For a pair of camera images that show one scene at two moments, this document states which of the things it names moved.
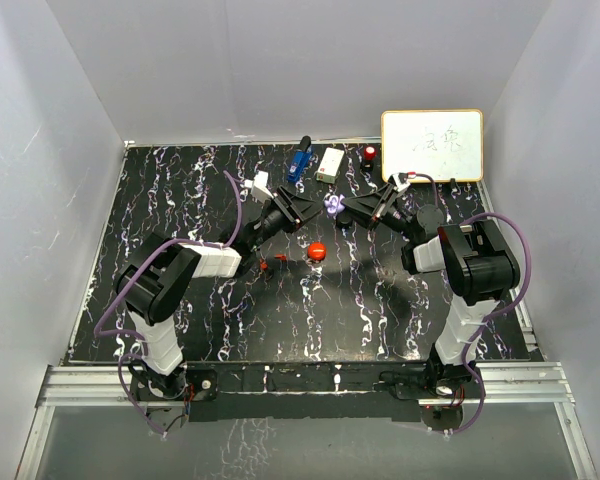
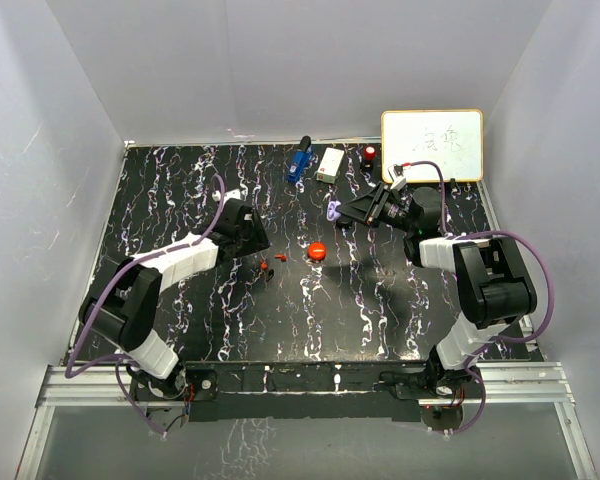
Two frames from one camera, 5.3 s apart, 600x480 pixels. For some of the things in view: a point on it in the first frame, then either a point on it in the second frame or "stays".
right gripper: x=369 y=203 stays
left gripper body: x=278 y=217 → x=251 y=240
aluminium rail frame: x=501 y=383 stays
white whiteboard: x=443 y=144 stays
